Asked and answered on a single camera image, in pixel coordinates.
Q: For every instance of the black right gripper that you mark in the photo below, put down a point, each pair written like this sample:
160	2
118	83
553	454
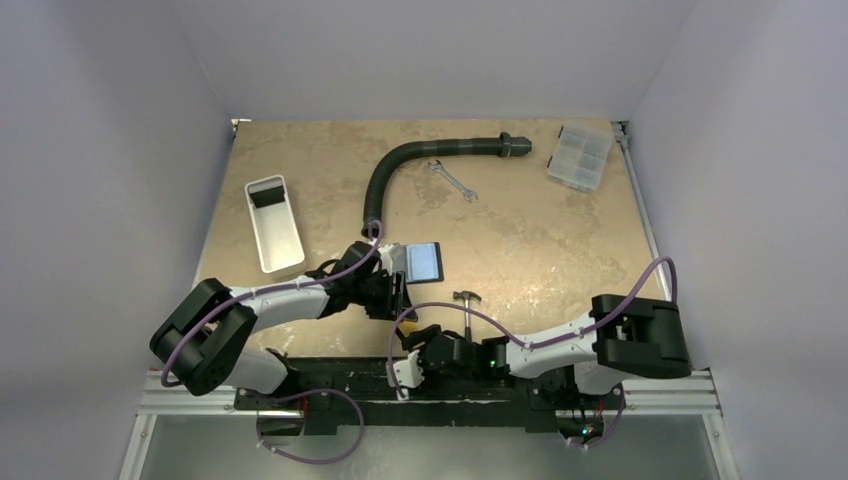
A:
428	355

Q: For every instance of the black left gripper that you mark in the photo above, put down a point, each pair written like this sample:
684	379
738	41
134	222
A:
394	299

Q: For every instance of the black card holder wallet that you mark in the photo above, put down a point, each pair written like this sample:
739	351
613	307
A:
423	263

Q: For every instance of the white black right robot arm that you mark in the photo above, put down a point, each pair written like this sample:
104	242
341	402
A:
619	338

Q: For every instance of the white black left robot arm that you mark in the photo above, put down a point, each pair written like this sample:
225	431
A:
203	342

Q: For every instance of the stack of credit cards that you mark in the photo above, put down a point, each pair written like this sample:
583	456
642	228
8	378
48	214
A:
268	196

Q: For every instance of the white plastic tray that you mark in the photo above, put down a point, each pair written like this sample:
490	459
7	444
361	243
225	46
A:
279	246

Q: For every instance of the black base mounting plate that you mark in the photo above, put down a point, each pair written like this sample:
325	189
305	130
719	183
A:
333	391

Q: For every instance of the silver wrench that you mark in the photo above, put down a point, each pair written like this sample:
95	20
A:
468	194

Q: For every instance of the clear plastic organizer box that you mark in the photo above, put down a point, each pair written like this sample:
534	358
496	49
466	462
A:
580	156

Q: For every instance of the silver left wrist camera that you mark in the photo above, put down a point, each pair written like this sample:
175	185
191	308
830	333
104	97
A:
393	257

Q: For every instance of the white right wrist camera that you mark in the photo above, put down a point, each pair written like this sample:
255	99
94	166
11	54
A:
406	373

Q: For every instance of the black handled hammer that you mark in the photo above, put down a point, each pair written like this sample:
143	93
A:
466	297

